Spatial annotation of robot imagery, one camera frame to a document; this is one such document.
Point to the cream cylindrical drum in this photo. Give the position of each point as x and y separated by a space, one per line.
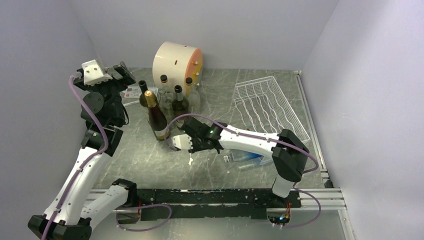
178 62

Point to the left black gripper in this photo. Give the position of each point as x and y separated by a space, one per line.
123 82

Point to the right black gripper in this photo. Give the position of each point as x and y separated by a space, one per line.
195 148

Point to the white wire wine rack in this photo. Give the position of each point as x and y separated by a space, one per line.
263 107

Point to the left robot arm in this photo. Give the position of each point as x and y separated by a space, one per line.
69 216

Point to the dark green wine bottle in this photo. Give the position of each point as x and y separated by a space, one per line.
142 98

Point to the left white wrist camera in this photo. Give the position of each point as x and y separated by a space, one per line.
94 73

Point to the white marker pen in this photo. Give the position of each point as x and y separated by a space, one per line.
131 103

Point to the dark bottle silver cap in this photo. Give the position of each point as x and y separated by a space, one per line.
180 104

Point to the red bottle gold cap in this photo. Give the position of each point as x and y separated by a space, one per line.
157 119

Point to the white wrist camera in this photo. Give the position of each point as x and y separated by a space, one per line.
94 73
182 142

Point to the clear bottle yellow label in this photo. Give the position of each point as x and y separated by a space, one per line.
166 87

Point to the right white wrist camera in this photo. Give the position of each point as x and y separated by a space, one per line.
182 142

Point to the blue clear bottle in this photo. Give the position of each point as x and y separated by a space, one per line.
240 156

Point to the clear bottle black cap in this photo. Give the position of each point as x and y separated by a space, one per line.
165 104

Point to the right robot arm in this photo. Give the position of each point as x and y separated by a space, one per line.
285 149

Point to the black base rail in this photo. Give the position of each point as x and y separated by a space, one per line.
214 203

